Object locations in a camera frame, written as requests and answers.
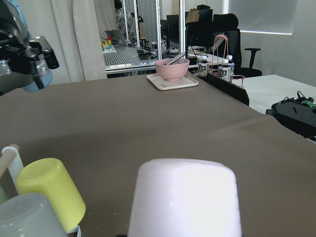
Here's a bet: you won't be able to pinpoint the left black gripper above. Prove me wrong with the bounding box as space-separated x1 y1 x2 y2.
0 14 59 74

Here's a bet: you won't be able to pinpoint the pink plastic cup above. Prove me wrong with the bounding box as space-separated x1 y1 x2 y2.
128 158 242 237

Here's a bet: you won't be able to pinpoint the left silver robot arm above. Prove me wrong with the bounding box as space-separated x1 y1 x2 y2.
0 0 59 95

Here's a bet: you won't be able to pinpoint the yellow cup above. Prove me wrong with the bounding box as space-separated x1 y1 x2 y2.
16 158 86 232

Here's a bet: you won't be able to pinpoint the grey cup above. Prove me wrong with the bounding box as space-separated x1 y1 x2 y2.
0 193 67 237

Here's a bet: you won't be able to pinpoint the beige tray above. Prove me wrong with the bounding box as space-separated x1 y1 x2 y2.
146 74 198 90

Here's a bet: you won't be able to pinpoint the pink bowl with ice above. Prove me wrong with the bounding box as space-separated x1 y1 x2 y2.
155 58 190 80

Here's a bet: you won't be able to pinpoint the metal tongs in bowl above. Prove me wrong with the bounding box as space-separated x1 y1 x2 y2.
165 52 186 65

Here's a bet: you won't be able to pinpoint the black office chair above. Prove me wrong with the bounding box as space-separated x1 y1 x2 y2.
211 13 262 78

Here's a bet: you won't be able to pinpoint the black case on desk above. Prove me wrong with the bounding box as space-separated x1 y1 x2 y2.
266 97 316 138

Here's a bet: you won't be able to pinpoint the copper wire bottle rack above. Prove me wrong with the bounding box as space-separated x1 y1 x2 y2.
197 33 245 88

